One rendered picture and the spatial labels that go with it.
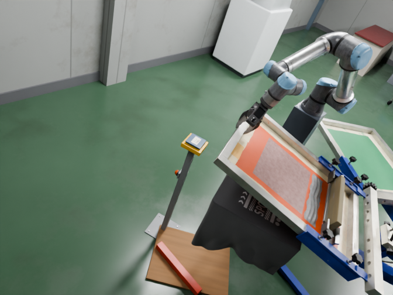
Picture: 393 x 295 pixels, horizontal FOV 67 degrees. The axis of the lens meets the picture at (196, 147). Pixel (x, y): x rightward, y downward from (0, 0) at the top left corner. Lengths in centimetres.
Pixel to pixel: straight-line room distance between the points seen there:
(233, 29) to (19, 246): 403
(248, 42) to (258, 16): 39
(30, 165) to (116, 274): 120
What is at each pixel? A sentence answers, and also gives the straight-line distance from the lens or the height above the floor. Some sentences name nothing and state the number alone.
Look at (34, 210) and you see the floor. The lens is 257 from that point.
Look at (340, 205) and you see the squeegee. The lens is 158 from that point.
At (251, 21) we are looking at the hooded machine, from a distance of 485.
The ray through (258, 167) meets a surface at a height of 119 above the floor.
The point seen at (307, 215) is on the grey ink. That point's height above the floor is 111.
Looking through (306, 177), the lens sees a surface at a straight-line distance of 170.
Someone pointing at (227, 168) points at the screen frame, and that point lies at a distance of 128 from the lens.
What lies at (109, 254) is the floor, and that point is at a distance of 235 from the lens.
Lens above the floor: 208
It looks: 39 degrees down
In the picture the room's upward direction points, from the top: 21 degrees clockwise
